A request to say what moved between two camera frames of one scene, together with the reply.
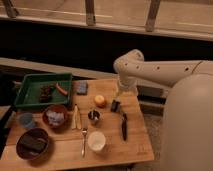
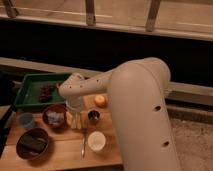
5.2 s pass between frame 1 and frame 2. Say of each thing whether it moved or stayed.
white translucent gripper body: moved
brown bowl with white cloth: stayed
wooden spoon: stayed
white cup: stayed
